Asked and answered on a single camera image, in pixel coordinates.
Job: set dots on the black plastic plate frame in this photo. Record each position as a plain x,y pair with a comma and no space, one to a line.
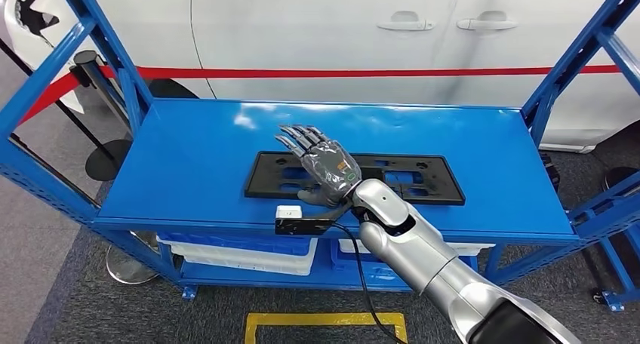
440,182

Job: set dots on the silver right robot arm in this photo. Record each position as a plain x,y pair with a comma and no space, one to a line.
425,252

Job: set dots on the blue metal shelf rack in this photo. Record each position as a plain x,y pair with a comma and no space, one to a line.
200,157

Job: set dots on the blue wheeled shelf rack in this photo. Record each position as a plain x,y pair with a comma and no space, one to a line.
615,272

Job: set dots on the red barrier belt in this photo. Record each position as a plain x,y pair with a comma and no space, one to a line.
300,73

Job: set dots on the blue plastic crate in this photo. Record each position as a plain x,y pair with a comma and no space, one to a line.
240,244
350,269

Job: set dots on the white car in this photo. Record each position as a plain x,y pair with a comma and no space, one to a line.
325,32

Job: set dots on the black round-base pole stand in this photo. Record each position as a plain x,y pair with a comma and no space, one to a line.
620,178
109,162

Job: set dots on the black stacked plastic parts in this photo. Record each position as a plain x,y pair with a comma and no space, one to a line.
549,172

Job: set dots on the chrome stanchion post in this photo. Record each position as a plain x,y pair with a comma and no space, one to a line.
87,62
132,261

